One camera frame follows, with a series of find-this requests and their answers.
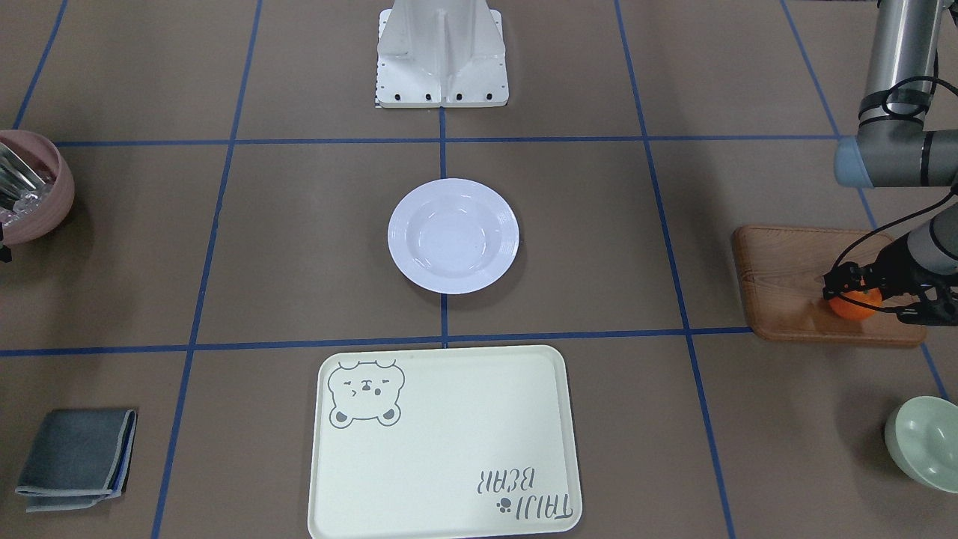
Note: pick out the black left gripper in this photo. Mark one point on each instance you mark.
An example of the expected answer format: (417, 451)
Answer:
(890, 271)

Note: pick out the orange fruit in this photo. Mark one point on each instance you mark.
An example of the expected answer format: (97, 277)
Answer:
(855, 311)

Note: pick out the white round plate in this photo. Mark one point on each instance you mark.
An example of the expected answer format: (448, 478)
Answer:
(453, 236)

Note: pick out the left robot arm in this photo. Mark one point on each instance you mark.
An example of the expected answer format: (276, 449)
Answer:
(892, 149)

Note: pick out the cream bear print tray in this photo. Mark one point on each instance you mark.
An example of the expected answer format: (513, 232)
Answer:
(444, 443)

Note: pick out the wooden cutting board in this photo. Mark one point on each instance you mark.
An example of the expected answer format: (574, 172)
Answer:
(780, 272)

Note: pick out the light green bowl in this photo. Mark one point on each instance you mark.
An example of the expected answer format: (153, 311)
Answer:
(921, 437)

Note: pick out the folded grey cloth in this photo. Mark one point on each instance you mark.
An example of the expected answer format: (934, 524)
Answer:
(79, 458)

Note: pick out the pink bowl with ice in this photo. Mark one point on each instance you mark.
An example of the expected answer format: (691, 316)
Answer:
(53, 206)

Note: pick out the metal ice scoop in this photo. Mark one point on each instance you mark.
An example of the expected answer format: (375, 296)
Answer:
(23, 187)

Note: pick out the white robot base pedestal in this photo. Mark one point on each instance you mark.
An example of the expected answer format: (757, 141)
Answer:
(435, 54)

